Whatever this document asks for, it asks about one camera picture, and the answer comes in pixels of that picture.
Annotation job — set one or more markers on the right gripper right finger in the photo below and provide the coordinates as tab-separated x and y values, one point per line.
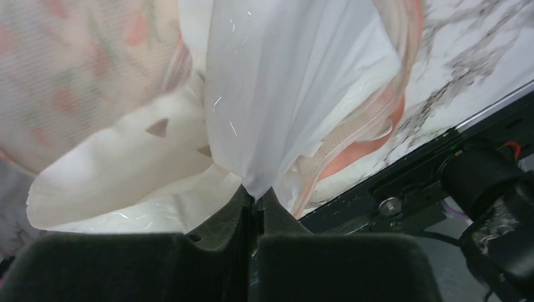
296	265

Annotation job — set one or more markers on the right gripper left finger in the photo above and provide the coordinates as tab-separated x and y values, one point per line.
211	263

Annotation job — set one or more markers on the white bra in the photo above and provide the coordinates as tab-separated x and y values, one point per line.
291	92

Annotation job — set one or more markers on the peach floral mesh laundry bag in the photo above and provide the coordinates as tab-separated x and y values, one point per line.
72	68

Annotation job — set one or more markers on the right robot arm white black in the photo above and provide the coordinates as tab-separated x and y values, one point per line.
255	250

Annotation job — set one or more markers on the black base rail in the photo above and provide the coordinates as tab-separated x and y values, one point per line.
417	183

